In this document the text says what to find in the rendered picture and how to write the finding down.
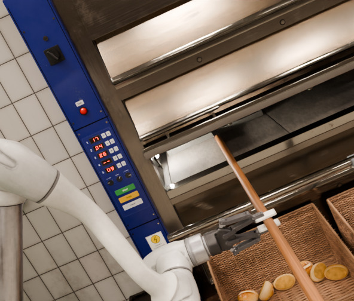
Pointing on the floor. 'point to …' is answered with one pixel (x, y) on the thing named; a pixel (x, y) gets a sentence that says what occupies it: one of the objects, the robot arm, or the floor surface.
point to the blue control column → (45, 11)
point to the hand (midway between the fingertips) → (266, 220)
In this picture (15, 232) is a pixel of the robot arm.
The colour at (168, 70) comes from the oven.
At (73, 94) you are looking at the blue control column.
